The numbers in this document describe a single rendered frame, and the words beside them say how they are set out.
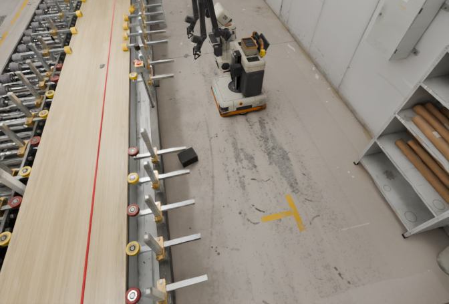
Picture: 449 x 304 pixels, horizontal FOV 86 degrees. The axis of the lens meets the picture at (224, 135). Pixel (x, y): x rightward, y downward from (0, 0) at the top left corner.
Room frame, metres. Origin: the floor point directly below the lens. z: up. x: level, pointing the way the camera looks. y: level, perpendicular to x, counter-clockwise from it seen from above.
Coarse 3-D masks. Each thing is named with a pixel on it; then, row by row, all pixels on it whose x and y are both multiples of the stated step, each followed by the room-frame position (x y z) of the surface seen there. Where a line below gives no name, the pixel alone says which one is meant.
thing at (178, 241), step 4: (188, 236) 0.46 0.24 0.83; (192, 236) 0.46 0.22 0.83; (196, 236) 0.46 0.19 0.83; (172, 240) 0.44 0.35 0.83; (176, 240) 0.44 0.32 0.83; (180, 240) 0.44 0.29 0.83; (184, 240) 0.44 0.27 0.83; (188, 240) 0.44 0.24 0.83; (192, 240) 0.44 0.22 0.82; (164, 244) 0.42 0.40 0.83; (168, 244) 0.42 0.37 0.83; (172, 244) 0.41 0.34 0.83; (176, 244) 0.42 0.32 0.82; (140, 248) 0.39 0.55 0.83; (144, 248) 0.39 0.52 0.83; (148, 248) 0.39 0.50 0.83; (140, 252) 0.37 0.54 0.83; (144, 252) 0.37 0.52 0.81
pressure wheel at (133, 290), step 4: (132, 288) 0.17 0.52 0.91; (136, 288) 0.17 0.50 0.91; (128, 292) 0.15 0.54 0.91; (132, 292) 0.15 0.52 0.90; (136, 292) 0.15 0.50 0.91; (140, 292) 0.15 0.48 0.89; (128, 296) 0.13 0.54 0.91; (132, 296) 0.13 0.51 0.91; (136, 296) 0.13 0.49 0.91; (140, 296) 0.13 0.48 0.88; (128, 300) 0.11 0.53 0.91; (132, 300) 0.11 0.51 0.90; (136, 300) 0.11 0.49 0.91
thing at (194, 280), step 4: (200, 276) 0.23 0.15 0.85; (204, 276) 0.23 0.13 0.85; (188, 280) 0.21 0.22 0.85; (192, 280) 0.21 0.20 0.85; (196, 280) 0.21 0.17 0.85; (200, 280) 0.21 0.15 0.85; (204, 280) 0.21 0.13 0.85; (172, 284) 0.19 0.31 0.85; (176, 284) 0.19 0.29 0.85; (180, 284) 0.19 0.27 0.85; (184, 284) 0.19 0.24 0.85; (188, 284) 0.19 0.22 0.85; (192, 284) 0.19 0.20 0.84; (156, 288) 0.17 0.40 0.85; (168, 288) 0.17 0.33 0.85; (172, 288) 0.17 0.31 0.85; (176, 288) 0.17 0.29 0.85; (144, 292) 0.15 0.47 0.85; (144, 296) 0.13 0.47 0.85
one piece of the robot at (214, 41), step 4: (208, 36) 2.60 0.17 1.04; (212, 36) 2.59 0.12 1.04; (212, 40) 2.51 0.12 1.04; (216, 40) 2.51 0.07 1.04; (212, 44) 2.42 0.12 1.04; (216, 44) 2.42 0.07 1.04; (220, 44) 2.43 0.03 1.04; (216, 48) 2.42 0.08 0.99; (220, 48) 2.43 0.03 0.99; (216, 52) 2.42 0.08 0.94; (220, 52) 2.43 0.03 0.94; (216, 56) 2.42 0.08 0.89
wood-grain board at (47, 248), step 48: (96, 0) 3.93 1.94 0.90; (96, 48) 2.60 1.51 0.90; (96, 96) 1.75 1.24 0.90; (48, 144) 1.18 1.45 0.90; (96, 144) 1.17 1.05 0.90; (48, 192) 0.75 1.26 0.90; (96, 192) 0.75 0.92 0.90; (48, 240) 0.43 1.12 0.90; (96, 240) 0.43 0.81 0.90; (0, 288) 0.17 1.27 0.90; (48, 288) 0.17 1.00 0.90; (96, 288) 0.17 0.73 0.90
